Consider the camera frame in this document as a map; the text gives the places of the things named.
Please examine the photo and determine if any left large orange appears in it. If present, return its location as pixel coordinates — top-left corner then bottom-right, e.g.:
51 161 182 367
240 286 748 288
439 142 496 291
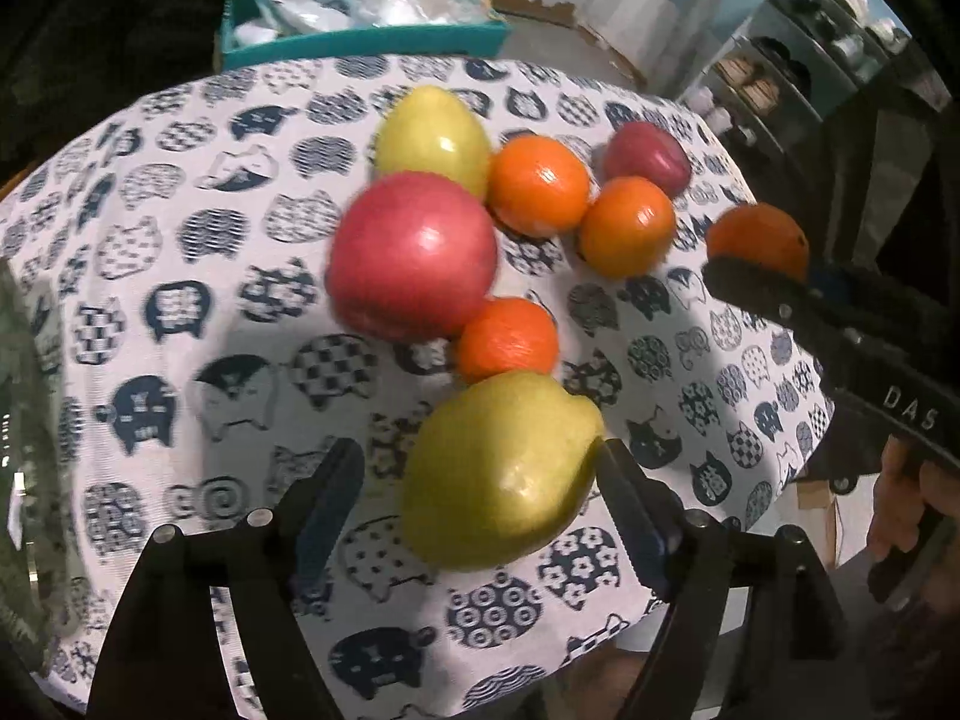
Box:
487 135 590 239

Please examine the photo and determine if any big pink-red apple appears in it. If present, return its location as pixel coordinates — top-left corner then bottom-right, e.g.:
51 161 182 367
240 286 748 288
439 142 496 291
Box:
325 171 498 343

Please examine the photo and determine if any shoe rack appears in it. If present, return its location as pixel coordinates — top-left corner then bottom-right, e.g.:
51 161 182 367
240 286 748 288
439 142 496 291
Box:
679 0 913 164

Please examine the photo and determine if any teal cardboard box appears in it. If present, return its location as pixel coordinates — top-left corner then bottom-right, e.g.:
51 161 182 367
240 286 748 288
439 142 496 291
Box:
220 0 509 70

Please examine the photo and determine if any dark red apple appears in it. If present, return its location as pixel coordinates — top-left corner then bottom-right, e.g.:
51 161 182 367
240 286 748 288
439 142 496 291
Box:
602 122 692 199

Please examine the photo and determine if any cat pattern tablecloth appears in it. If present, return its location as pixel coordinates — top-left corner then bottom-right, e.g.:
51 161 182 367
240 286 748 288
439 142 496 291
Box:
2 57 832 718

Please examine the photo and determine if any large orange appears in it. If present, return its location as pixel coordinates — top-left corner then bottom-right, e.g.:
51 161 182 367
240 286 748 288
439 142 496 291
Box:
578 176 677 281
487 135 590 239

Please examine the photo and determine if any person's right hand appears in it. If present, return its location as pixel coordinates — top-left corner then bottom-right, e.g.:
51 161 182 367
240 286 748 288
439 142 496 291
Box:
867 436 958 561

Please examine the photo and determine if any small mandarin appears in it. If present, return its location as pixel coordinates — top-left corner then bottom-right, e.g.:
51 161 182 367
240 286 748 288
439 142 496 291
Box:
706 203 811 283
455 298 560 383

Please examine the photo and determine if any green patterned glass bowl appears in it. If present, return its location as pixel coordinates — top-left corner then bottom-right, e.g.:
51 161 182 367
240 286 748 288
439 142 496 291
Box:
2 260 85 674

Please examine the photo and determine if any right large orange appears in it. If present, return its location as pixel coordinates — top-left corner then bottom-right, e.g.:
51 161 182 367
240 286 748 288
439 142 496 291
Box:
578 176 677 281

